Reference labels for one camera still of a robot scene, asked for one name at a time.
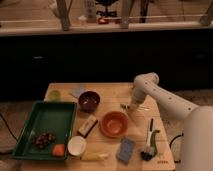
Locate purple bowl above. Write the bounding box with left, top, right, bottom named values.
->
left=78, top=91, right=100, bottom=113

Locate silver metal fork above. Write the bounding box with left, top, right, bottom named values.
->
left=120, top=104, right=150, bottom=110

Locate green small cup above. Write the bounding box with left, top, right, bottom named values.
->
left=48, top=90, right=61, bottom=101

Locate wooden table leg left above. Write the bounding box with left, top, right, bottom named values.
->
left=56, top=0, right=73, bottom=31

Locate black cable left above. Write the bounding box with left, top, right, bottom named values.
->
left=0, top=113, right=18, bottom=155

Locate wooden table leg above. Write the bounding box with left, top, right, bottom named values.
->
left=56, top=0, right=73, bottom=31
left=120, top=0, right=133, bottom=29

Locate green plastic tray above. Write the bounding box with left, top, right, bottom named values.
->
left=12, top=101, right=77, bottom=161

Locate orange bowl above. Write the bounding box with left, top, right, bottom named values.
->
left=99, top=111, right=128, bottom=138

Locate black and white eraser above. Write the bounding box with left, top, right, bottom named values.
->
left=77, top=115, right=98, bottom=138

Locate yellow banana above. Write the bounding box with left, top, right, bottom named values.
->
left=81, top=153, right=109, bottom=161

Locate wooden table leg middle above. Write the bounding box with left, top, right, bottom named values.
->
left=120, top=0, right=133, bottom=29

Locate orange carrot piece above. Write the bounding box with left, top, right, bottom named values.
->
left=52, top=144, right=65, bottom=157

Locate blue sponge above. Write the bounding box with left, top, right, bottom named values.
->
left=116, top=137, right=135, bottom=164

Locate white cup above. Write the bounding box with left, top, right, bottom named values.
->
left=67, top=136, right=86, bottom=156

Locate black cable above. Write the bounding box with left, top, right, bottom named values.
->
left=169, top=133, right=184, bottom=164
left=0, top=113, right=18, bottom=155

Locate black cable right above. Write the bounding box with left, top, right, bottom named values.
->
left=169, top=133, right=184, bottom=164

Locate red object on shelf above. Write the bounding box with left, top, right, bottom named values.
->
left=98, top=17, right=109, bottom=24

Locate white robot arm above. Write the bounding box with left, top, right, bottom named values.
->
left=130, top=72, right=213, bottom=171

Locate dark grape bunch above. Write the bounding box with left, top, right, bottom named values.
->
left=32, top=132, right=56, bottom=150

